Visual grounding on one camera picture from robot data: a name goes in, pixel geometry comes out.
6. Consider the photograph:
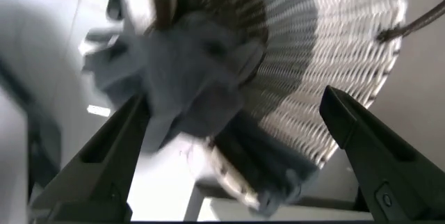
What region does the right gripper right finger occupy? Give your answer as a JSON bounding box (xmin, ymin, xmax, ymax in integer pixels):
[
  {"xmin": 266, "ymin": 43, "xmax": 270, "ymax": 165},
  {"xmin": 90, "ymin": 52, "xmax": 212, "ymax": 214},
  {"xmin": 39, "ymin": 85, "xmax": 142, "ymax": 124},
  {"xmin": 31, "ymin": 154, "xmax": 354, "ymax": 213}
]
[{"xmin": 318, "ymin": 85, "xmax": 445, "ymax": 222}]

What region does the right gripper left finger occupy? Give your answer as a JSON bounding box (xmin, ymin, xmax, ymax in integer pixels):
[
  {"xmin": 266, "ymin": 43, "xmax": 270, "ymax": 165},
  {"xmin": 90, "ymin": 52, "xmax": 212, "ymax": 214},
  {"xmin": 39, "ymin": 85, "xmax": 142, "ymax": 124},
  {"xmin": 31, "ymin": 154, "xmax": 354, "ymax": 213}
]
[{"xmin": 31, "ymin": 93, "xmax": 151, "ymax": 222}]

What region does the cream printed garment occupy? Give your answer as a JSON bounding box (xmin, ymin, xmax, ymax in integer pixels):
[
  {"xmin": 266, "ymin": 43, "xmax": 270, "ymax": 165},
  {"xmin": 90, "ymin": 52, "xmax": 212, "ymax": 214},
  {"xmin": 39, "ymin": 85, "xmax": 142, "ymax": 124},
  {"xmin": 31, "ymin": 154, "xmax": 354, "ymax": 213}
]
[{"xmin": 156, "ymin": 133, "xmax": 223, "ymax": 183}]

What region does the dark grey long-sleeved shirt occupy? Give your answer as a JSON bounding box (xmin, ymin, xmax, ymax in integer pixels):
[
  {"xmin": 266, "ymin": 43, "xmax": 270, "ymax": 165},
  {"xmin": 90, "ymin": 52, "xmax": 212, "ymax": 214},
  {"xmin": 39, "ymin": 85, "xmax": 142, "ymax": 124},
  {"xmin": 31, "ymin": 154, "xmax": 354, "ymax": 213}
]
[{"xmin": 81, "ymin": 10, "xmax": 319, "ymax": 218}]

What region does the white laundry basket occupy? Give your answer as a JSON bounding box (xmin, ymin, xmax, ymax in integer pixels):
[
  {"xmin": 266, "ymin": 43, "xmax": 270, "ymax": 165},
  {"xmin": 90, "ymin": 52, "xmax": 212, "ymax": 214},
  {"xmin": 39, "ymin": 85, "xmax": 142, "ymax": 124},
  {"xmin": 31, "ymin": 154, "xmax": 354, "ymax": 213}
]
[{"xmin": 107, "ymin": 0, "xmax": 445, "ymax": 214}]

